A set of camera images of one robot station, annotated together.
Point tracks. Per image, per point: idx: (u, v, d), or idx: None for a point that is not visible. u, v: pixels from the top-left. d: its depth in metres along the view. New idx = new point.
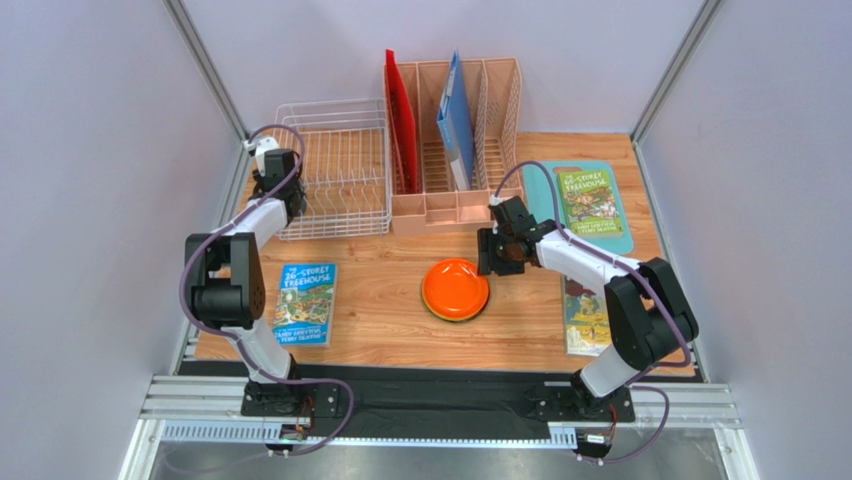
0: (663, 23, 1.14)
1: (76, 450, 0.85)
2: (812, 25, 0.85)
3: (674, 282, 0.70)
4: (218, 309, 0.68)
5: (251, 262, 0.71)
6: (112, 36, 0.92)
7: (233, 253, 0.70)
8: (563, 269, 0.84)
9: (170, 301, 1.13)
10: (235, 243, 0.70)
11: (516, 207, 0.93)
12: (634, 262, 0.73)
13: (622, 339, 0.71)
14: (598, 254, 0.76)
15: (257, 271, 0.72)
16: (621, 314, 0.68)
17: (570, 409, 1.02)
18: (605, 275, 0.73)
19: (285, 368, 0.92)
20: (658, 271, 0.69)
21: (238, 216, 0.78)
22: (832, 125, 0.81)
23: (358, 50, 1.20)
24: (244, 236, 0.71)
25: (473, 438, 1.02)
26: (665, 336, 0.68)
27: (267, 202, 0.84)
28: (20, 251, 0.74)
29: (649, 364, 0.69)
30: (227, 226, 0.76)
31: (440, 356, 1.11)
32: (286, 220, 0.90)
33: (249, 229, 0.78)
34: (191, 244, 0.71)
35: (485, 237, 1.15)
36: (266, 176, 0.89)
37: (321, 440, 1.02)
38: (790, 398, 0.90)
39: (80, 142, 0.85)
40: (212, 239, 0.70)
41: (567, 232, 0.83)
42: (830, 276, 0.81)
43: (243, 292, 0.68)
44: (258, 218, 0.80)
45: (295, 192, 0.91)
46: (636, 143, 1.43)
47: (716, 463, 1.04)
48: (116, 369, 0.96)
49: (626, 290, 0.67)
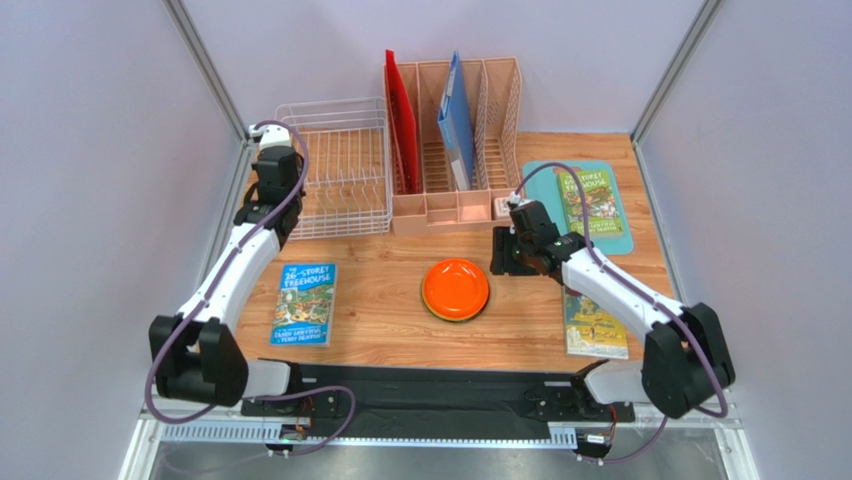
0: (663, 24, 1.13)
1: (74, 449, 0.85)
2: (811, 24, 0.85)
3: (717, 330, 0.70)
4: (193, 395, 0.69)
5: (226, 350, 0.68)
6: (112, 36, 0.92)
7: (203, 353, 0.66)
8: (589, 294, 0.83)
9: (171, 301, 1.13)
10: (203, 336, 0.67)
11: (539, 216, 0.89)
12: (678, 307, 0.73)
13: (657, 387, 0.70)
14: (636, 290, 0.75)
15: (232, 353, 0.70)
16: (662, 364, 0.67)
17: (569, 410, 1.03)
18: (644, 317, 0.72)
19: (284, 383, 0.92)
20: (702, 320, 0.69)
21: (210, 284, 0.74)
22: (833, 125, 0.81)
23: (358, 49, 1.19)
24: (213, 336, 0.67)
25: (473, 438, 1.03)
26: (703, 386, 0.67)
27: (258, 235, 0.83)
28: (18, 250, 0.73)
29: (683, 413, 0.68)
30: (196, 303, 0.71)
31: (438, 356, 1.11)
32: (277, 247, 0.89)
33: (226, 294, 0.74)
34: (157, 331, 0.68)
35: (500, 235, 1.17)
36: (262, 185, 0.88)
37: (322, 441, 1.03)
38: (790, 399, 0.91)
39: (80, 141, 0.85)
40: (183, 328, 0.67)
41: (600, 256, 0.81)
42: (831, 275, 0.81)
43: (217, 384, 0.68)
44: (236, 278, 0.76)
45: (291, 208, 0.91)
46: (636, 143, 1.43)
47: (716, 464, 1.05)
48: (116, 369, 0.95)
49: (668, 340, 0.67)
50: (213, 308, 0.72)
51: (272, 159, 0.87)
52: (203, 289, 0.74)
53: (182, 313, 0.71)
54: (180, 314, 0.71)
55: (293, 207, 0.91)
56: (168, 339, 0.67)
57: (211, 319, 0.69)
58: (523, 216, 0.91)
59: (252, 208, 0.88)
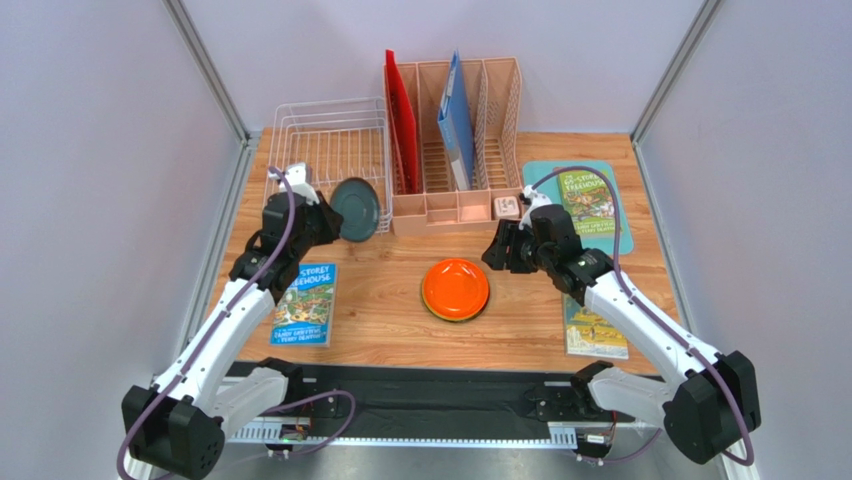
0: (663, 24, 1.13)
1: (72, 450, 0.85)
2: (812, 23, 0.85)
3: (753, 381, 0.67)
4: (165, 465, 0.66)
5: (197, 429, 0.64)
6: (112, 35, 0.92)
7: (174, 432, 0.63)
8: (610, 320, 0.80)
9: (170, 301, 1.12)
10: (172, 416, 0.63)
11: (566, 229, 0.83)
12: (712, 354, 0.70)
13: (681, 432, 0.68)
14: (669, 333, 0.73)
15: (208, 427, 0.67)
16: (692, 414, 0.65)
17: (569, 410, 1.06)
18: (677, 364, 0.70)
19: (282, 394, 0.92)
20: (740, 375, 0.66)
21: (190, 355, 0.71)
22: (833, 124, 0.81)
23: (358, 49, 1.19)
24: (183, 418, 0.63)
25: (473, 438, 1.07)
26: (729, 437, 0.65)
27: (252, 295, 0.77)
28: (17, 249, 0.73)
29: (705, 460, 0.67)
30: (173, 378, 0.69)
31: (440, 356, 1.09)
32: (272, 304, 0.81)
33: (206, 370, 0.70)
34: (130, 403, 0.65)
35: (507, 229, 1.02)
36: (266, 234, 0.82)
37: (323, 440, 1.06)
38: (790, 399, 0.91)
39: (80, 141, 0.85)
40: (154, 407, 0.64)
41: (628, 284, 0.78)
42: (831, 275, 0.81)
43: (186, 459, 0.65)
44: (219, 349, 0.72)
45: (290, 264, 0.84)
46: (636, 143, 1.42)
47: (716, 463, 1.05)
48: (115, 370, 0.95)
49: (704, 394, 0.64)
50: (188, 384, 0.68)
51: (281, 210, 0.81)
52: (183, 359, 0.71)
53: (158, 386, 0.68)
54: (155, 386, 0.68)
55: (293, 261, 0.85)
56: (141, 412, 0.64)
57: (184, 401, 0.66)
58: (544, 225, 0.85)
59: (252, 257, 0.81)
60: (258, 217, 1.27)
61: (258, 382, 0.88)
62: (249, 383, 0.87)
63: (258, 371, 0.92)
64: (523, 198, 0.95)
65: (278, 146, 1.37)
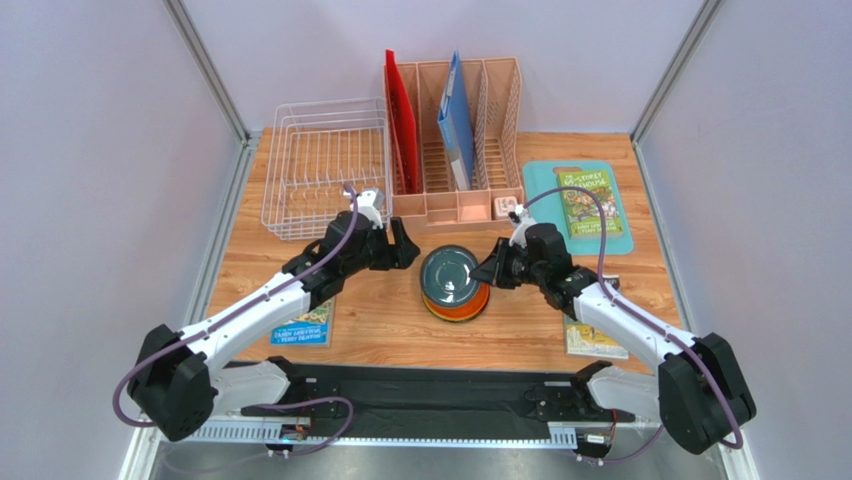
0: (663, 25, 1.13)
1: (69, 451, 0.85)
2: (811, 24, 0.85)
3: (733, 365, 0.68)
4: (150, 413, 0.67)
5: (195, 388, 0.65)
6: (112, 35, 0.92)
7: (173, 383, 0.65)
8: (601, 328, 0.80)
9: (170, 301, 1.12)
10: (181, 367, 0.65)
11: (557, 247, 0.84)
12: (689, 338, 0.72)
13: (674, 422, 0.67)
14: (648, 324, 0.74)
15: (205, 393, 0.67)
16: (677, 398, 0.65)
17: (569, 410, 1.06)
18: (656, 350, 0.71)
19: (278, 396, 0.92)
20: (717, 354, 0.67)
21: (219, 320, 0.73)
22: (833, 124, 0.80)
23: (359, 49, 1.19)
24: (186, 371, 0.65)
25: (472, 438, 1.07)
26: (720, 419, 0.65)
27: (289, 300, 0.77)
28: (18, 249, 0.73)
29: (701, 449, 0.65)
30: (198, 331, 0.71)
31: (440, 356, 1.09)
32: (305, 310, 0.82)
33: (228, 338, 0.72)
34: (155, 338, 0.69)
35: (502, 246, 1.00)
36: (324, 244, 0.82)
37: (324, 440, 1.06)
38: (790, 400, 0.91)
39: (80, 142, 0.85)
40: (172, 349, 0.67)
41: (609, 290, 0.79)
42: (832, 275, 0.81)
43: (171, 413, 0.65)
44: (248, 324, 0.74)
45: (336, 279, 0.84)
46: (636, 143, 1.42)
47: (716, 463, 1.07)
48: (115, 370, 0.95)
49: (682, 372, 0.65)
50: (208, 343, 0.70)
51: (345, 226, 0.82)
52: (214, 318, 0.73)
53: (184, 333, 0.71)
54: (182, 333, 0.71)
55: (340, 277, 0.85)
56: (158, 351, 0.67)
57: (199, 354, 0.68)
58: (538, 244, 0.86)
59: (304, 262, 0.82)
60: (258, 217, 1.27)
61: (262, 375, 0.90)
62: (253, 373, 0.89)
63: (269, 365, 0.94)
64: (513, 216, 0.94)
65: (278, 146, 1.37)
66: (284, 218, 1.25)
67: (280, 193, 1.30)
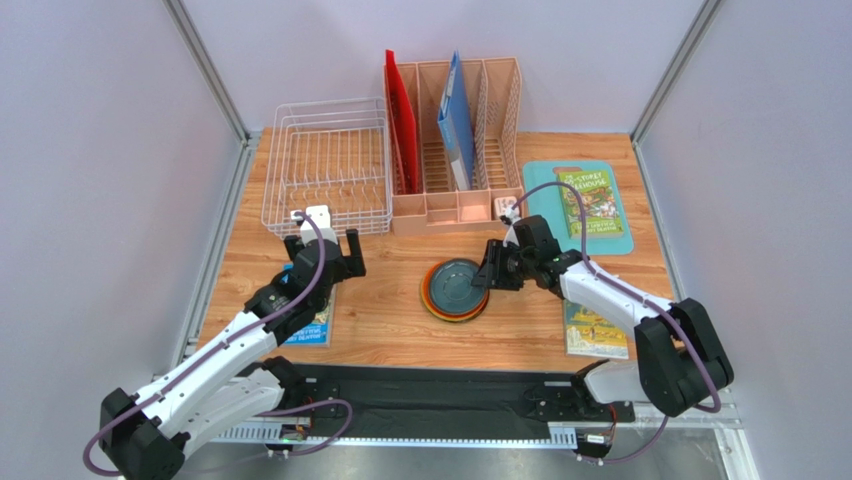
0: (663, 25, 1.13)
1: (70, 451, 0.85)
2: (810, 24, 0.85)
3: (708, 328, 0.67)
4: (122, 470, 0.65)
5: (156, 451, 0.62)
6: (112, 35, 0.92)
7: (133, 447, 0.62)
8: (587, 304, 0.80)
9: (170, 301, 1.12)
10: (137, 435, 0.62)
11: (541, 231, 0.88)
12: (667, 303, 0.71)
13: (654, 386, 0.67)
14: (626, 291, 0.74)
15: (171, 449, 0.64)
16: (652, 360, 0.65)
17: (569, 410, 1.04)
18: (634, 315, 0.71)
19: (274, 405, 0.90)
20: (690, 313, 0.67)
21: (174, 378, 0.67)
22: (833, 124, 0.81)
23: (359, 49, 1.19)
24: (141, 438, 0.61)
25: (473, 438, 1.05)
26: (698, 383, 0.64)
27: (251, 340, 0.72)
28: (19, 248, 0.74)
29: (679, 412, 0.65)
30: (152, 394, 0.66)
31: (440, 356, 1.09)
32: (273, 346, 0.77)
33: (186, 396, 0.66)
34: (109, 403, 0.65)
35: (494, 248, 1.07)
36: (293, 276, 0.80)
37: (324, 440, 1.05)
38: (789, 400, 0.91)
39: (80, 141, 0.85)
40: (123, 418, 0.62)
41: (594, 266, 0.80)
42: (831, 275, 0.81)
43: (139, 470, 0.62)
44: (205, 378, 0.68)
45: (305, 313, 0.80)
46: (636, 143, 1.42)
47: (716, 463, 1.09)
48: (115, 370, 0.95)
49: (657, 333, 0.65)
50: (162, 406, 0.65)
51: (313, 257, 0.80)
52: (170, 377, 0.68)
53: (138, 396, 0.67)
54: (137, 395, 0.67)
55: (308, 310, 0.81)
56: (113, 419, 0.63)
57: (154, 420, 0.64)
58: (523, 229, 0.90)
59: (269, 296, 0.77)
60: (258, 217, 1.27)
61: (249, 392, 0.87)
62: (239, 391, 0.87)
63: (257, 375, 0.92)
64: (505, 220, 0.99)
65: (277, 146, 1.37)
66: (284, 218, 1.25)
67: (280, 193, 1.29)
